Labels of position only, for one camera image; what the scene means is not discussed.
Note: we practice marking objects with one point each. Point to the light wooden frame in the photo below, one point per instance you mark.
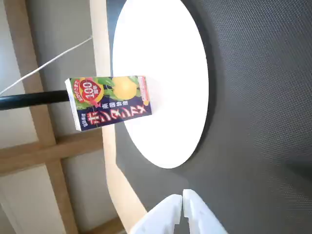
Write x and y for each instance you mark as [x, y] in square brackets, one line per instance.
[46, 136]

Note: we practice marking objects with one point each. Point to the white round dish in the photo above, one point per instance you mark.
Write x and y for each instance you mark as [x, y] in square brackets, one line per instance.
[170, 61]

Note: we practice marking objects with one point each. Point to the small printed candy box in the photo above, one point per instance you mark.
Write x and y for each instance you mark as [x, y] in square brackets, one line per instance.
[109, 104]

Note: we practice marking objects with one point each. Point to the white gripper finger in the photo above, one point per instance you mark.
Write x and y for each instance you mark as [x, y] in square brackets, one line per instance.
[163, 219]
[200, 217]

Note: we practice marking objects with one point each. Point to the dark grey rectangular mat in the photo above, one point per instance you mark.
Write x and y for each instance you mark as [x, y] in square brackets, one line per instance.
[256, 97]

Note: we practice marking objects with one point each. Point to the black metal bar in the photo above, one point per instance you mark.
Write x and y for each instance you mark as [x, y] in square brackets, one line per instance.
[31, 98]

